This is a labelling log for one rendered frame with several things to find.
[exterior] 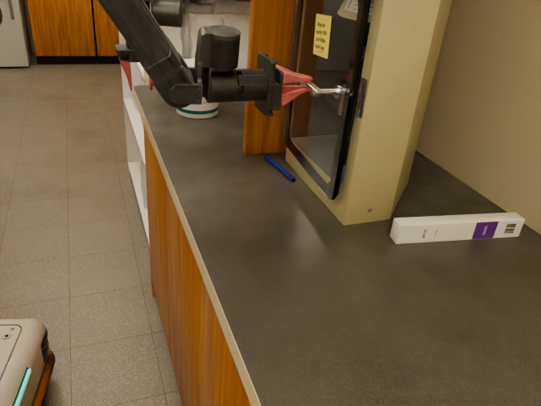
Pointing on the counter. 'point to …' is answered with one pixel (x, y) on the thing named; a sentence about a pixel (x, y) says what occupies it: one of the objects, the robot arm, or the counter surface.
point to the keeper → (361, 97)
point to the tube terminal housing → (388, 109)
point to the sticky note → (323, 25)
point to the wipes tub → (198, 105)
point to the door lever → (320, 89)
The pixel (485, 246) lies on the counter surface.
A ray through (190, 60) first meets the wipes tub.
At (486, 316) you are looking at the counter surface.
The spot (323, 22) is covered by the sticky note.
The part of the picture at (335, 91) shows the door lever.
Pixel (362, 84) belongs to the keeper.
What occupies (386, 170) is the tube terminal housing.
